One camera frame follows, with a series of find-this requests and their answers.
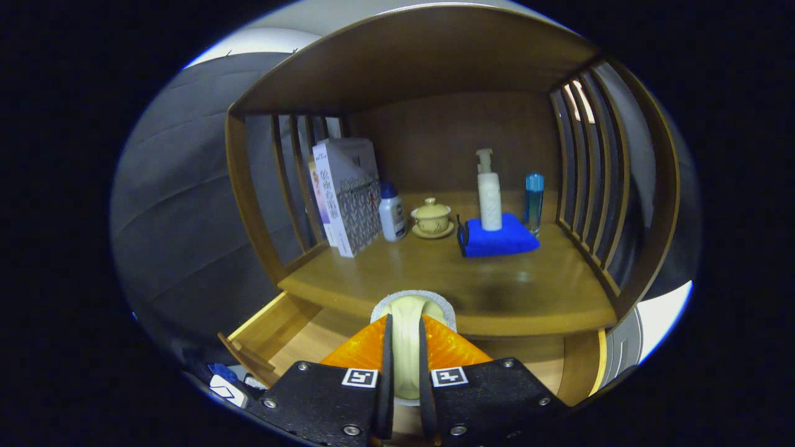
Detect wooden drawer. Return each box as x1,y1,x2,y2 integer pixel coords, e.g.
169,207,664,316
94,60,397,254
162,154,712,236
217,291,608,407

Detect wooden cabinet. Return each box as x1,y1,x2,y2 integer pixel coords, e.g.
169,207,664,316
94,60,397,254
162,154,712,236
225,3,681,339

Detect black backdrop cloth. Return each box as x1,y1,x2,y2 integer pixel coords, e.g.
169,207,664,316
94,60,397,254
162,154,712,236
111,51,702,367

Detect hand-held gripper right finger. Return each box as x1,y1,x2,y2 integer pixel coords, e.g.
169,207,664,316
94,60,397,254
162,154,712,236
417,314,570,447

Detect yellow lidded teacup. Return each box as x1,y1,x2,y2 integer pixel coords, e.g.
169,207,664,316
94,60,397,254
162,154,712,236
411,197,455,240

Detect thin purple book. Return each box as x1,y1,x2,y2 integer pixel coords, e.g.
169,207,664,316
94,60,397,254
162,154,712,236
308,160,339,248

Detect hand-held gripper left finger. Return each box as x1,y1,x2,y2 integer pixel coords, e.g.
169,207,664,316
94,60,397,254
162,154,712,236
258,314,394,447

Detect folded blue cloth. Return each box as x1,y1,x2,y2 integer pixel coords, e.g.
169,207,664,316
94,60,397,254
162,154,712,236
457,213,541,259

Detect thick white book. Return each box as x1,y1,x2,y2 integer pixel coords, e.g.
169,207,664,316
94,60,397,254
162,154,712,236
312,138,383,258

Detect clear blue bottle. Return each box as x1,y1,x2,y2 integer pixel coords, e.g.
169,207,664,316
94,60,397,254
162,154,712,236
525,173,545,237

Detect blue white object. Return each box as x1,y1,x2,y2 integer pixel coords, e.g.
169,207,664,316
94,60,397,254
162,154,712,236
208,363,249,409

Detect pale green item grey base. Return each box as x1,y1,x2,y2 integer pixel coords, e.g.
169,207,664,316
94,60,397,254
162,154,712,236
370,289,458,407

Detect white pump bottle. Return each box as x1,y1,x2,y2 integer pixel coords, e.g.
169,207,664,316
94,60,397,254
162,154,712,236
476,148,503,232

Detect white bottle blue cap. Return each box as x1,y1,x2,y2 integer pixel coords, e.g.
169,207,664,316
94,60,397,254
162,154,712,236
379,181,408,242

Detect wooden countertop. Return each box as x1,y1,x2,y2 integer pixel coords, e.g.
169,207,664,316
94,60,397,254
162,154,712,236
276,189,619,338

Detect white plastic drawer unit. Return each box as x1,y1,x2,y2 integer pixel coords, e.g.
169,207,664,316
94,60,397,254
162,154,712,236
606,281,693,379

